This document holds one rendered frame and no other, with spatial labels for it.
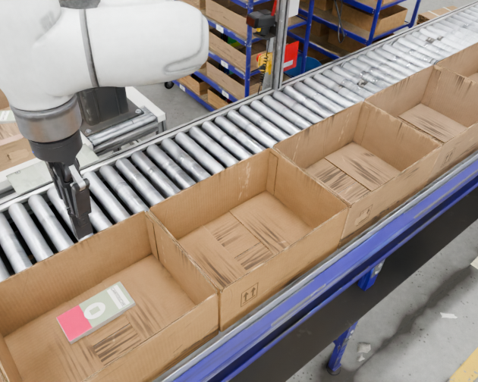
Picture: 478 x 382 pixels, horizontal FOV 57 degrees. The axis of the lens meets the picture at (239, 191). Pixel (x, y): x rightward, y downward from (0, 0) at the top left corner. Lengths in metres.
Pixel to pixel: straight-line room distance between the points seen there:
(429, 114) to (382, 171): 0.41
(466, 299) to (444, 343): 0.29
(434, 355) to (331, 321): 0.87
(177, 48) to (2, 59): 0.21
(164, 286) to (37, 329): 0.29
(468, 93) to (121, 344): 1.37
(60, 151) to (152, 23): 0.24
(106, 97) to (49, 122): 1.17
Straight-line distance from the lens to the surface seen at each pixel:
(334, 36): 3.44
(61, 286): 1.11
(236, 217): 1.25
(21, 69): 0.63
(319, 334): 1.38
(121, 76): 0.63
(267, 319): 1.05
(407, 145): 1.45
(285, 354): 1.34
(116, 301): 1.11
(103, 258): 1.11
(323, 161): 1.47
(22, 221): 1.57
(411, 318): 2.25
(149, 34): 0.61
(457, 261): 2.55
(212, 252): 1.17
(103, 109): 1.85
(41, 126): 0.68
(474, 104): 1.76
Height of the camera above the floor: 1.82
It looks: 44 degrees down
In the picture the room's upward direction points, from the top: 2 degrees clockwise
